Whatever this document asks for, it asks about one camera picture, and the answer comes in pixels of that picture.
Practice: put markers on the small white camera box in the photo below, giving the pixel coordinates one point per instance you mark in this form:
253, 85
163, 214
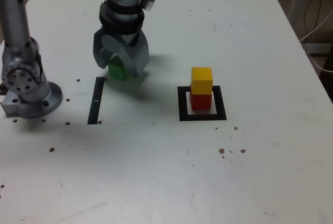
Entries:
149, 4

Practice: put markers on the black tape strip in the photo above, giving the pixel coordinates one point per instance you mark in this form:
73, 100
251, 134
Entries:
95, 99

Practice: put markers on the yellow cube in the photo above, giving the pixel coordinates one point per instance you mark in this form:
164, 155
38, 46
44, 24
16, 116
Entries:
201, 81

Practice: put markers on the black tape square outline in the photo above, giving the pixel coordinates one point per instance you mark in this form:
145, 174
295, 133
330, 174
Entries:
182, 104

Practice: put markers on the red cube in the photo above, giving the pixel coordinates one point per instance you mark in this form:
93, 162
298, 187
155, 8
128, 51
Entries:
200, 102

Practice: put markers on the green cube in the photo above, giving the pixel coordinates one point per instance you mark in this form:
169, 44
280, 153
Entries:
117, 72

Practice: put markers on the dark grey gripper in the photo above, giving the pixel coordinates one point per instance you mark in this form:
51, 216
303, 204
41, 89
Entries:
121, 30

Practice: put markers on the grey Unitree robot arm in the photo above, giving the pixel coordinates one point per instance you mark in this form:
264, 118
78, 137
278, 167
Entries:
23, 78

